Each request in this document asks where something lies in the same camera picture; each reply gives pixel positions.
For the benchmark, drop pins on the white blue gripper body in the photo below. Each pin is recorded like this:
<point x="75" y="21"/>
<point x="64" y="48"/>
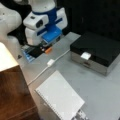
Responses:
<point x="44" y="28"/>

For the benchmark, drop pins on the black drawer box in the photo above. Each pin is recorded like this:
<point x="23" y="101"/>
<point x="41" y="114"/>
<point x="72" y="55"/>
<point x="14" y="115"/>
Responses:
<point x="105" y="52"/>

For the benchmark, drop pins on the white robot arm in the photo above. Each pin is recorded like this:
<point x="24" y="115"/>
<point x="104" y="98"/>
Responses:
<point x="42" y="5"/>

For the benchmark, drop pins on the white second robot base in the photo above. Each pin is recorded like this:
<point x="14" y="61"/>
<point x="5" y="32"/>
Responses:
<point x="10" y="20"/>

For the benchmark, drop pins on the white lamp shade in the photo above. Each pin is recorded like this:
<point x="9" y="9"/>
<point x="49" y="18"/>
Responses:
<point x="7" y="61"/>

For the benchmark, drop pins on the white tilted panel board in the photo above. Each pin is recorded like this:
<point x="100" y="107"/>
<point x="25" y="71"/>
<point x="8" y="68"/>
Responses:
<point x="60" y="96"/>

